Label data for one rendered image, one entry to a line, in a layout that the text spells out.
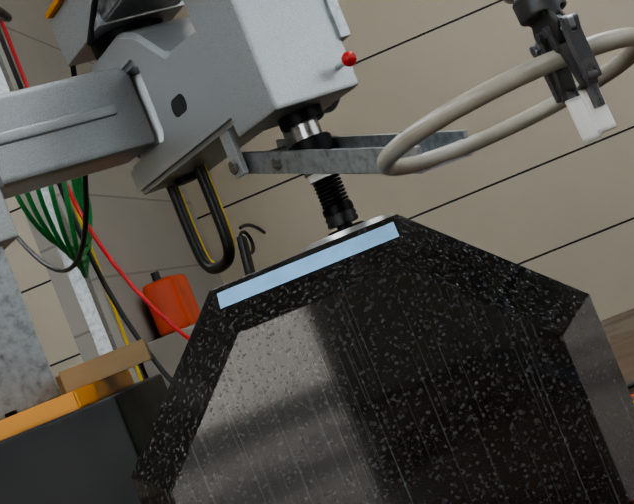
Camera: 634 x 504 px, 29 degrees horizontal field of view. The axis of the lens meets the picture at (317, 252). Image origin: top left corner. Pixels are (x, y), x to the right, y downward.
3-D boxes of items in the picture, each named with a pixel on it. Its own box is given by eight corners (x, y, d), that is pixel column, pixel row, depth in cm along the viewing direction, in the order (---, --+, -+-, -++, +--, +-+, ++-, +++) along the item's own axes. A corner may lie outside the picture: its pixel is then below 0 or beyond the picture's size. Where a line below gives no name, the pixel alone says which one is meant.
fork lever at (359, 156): (227, 178, 276) (221, 157, 275) (297, 155, 285) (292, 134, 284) (407, 179, 218) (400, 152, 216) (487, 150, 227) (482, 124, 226)
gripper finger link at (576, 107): (566, 100, 182) (564, 102, 182) (586, 142, 181) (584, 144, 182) (583, 93, 183) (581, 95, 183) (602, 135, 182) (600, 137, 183)
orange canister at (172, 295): (153, 348, 561) (126, 282, 562) (180, 338, 610) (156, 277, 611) (196, 330, 558) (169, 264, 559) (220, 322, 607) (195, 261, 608)
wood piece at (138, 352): (66, 393, 269) (57, 372, 269) (70, 391, 279) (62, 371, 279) (151, 359, 271) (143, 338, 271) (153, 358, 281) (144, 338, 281)
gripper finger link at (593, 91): (588, 74, 178) (596, 67, 175) (602, 105, 177) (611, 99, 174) (579, 77, 177) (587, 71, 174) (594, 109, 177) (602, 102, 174)
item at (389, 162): (334, 204, 212) (327, 189, 212) (538, 130, 236) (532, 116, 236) (482, 90, 169) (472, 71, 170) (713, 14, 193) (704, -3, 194)
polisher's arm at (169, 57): (153, 234, 321) (84, 63, 323) (227, 208, 332) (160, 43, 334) (265, 156, 257) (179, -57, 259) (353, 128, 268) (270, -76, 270)
